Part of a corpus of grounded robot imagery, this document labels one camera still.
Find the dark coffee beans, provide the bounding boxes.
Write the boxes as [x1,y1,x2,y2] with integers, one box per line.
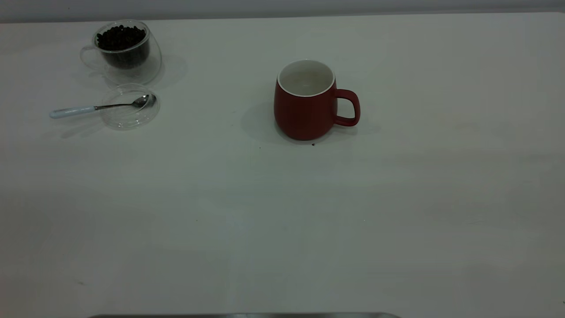
[95,25,150,69]

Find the clear round glass lid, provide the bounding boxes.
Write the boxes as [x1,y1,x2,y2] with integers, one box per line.
[101,83,161,130]

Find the clear double-wall glass cup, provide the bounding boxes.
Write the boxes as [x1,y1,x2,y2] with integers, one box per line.
[79,19,162,87]

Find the red ceramic mug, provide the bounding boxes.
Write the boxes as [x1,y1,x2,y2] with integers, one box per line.
[273,59,361,141]

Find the metal spoon pale blue handle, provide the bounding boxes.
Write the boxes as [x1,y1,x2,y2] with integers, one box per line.
[49,94,157,119]

